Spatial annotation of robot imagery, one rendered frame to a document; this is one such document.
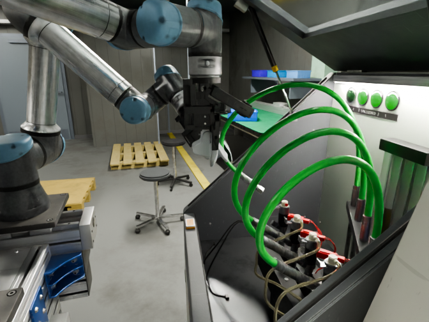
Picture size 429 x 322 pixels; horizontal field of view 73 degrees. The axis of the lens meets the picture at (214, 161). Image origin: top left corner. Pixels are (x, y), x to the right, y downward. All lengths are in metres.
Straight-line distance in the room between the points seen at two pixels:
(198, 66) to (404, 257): 0.49
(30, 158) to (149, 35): 0.58
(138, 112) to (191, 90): 0.19
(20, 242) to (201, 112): 0.69
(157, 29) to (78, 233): 0.69
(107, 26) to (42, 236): 0.67
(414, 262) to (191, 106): 0.49
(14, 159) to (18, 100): 6.38
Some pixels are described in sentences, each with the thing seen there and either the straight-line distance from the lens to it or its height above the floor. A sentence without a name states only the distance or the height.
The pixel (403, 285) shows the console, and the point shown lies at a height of 1.18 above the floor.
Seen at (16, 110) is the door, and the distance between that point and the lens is 7.38.
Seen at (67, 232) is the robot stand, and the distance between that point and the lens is 1.03.
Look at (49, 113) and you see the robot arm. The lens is 1.08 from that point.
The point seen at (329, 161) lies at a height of 1.31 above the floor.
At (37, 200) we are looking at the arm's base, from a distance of 1.03.
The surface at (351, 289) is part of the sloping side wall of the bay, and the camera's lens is 0.50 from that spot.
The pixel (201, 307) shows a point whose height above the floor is 0.95.
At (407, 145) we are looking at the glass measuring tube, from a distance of 0.79.
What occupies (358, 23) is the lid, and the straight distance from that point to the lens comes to 0.78.
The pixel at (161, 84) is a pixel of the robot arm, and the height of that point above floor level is 1.41.
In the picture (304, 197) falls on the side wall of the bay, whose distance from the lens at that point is 1.18.
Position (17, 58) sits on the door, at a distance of 7.29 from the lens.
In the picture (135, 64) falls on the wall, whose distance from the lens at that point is 6.09.
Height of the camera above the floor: 1.45
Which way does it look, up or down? 17 degrees down
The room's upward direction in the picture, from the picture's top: straight up
